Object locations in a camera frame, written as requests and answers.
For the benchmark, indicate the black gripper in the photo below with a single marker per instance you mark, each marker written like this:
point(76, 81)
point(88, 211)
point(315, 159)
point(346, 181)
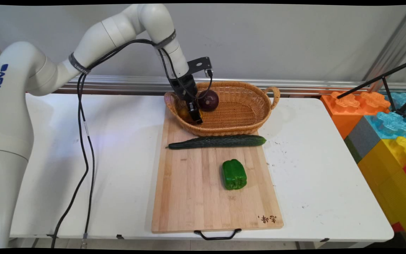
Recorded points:
point(183, 88)

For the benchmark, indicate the yellow bell pepper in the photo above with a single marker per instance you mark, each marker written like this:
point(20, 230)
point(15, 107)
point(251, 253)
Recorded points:
point(184, 114)

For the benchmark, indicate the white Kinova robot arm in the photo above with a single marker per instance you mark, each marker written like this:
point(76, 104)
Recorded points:
point(16, 106)

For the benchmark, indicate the purple onion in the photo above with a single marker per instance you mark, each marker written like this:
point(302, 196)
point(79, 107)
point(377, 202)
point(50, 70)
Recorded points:
point(210, 101)

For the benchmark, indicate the dark green cucumber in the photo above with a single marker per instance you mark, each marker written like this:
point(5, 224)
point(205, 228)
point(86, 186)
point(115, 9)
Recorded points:
point(220, 141)

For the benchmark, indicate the woven wicker basket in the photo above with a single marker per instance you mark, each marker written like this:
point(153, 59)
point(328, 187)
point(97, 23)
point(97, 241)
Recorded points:
point(238, 114)

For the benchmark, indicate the green bell pepper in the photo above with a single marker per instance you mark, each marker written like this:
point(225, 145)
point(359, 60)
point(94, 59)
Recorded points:
point(234, 174)

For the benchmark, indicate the bamboo cutting board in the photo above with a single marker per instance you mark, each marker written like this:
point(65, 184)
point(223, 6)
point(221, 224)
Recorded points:
point(206, 197)

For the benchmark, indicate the orange foam block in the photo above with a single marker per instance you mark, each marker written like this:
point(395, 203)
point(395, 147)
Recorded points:
point(344, 113)

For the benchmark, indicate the grey foam block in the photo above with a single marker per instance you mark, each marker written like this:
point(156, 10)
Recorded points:
point(363, 139)

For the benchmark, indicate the black tripod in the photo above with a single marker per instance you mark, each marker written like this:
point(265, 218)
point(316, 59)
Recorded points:
point(388, 76)

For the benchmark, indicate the blue foam block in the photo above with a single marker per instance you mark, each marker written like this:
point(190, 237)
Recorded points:
point(391, 123)

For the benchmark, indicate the black silver wrist camera bracket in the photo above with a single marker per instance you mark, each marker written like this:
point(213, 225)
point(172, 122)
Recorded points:
point(199, 65)

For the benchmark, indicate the horizontal aluminium rail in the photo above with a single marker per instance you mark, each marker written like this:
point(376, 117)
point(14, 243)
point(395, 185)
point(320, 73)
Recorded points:
point(259, 84)

